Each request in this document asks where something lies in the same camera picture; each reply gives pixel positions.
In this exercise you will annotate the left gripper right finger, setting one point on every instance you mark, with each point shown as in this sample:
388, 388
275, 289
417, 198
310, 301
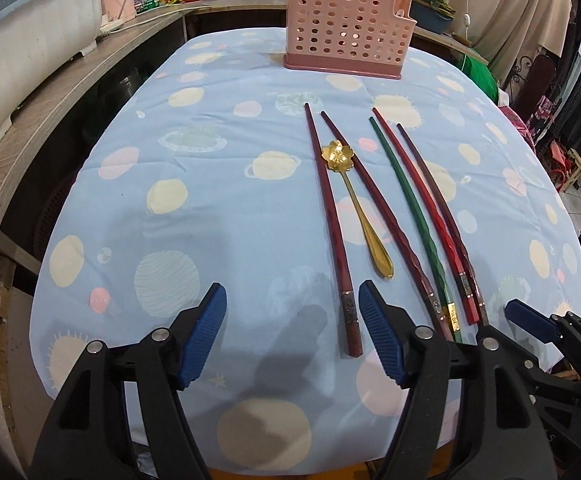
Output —
498, 435

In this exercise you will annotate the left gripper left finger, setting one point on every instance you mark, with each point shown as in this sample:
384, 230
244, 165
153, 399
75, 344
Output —
87, 432

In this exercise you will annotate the maroon chopstick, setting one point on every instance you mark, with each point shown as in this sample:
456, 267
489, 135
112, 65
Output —
340, 261
478, 313
440, 315

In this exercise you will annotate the green chopstick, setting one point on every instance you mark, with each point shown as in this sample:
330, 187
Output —
445, 297

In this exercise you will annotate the red chopstick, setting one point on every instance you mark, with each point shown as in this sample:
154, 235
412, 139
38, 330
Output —
427, 205

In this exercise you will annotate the gold flower spoon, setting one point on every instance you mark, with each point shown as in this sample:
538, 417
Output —
338, 158

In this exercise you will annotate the wooden counter shelf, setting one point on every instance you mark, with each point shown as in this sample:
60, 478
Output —
53, 100

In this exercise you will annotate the pink floral garment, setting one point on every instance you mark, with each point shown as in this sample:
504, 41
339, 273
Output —
519, 125

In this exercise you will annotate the blue planet-print tablecloth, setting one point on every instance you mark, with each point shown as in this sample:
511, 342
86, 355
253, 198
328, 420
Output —
207, 175

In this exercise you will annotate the green bag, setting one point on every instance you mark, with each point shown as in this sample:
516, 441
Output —
481, 76

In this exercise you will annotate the beige curtain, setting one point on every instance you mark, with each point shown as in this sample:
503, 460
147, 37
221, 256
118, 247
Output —
502, 31

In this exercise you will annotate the white plastic storage bin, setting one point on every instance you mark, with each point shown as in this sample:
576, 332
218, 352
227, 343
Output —
36, 38

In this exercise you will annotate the blue bowl with vegetables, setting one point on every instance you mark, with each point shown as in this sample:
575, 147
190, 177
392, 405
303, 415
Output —
433, 15

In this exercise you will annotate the pink perforated utensil basket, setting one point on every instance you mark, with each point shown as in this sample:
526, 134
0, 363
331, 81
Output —
352, 37

